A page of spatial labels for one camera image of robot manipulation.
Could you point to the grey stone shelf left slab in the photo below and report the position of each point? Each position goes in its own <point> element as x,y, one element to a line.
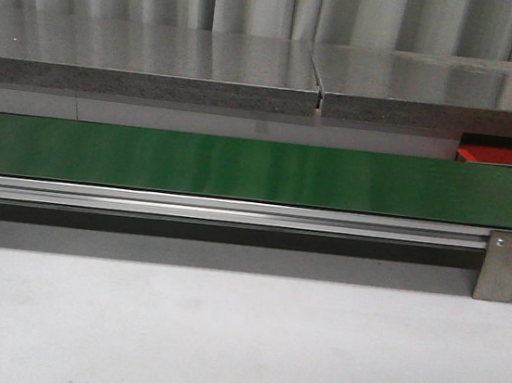
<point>130,58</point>

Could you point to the grey stone shelf slab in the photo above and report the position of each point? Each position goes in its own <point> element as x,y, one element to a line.
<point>130,58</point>
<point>455,94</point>

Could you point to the green conveyor belt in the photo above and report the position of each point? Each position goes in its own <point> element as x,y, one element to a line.
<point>229,167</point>

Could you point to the grey stone shelf right slab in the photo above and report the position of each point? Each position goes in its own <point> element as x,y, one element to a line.
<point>455,94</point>

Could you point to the steel conveyor support bracket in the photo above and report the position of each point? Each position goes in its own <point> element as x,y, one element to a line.
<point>495,278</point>

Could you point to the aluminium conveyor frame rail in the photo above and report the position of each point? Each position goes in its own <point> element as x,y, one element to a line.
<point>221,210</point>

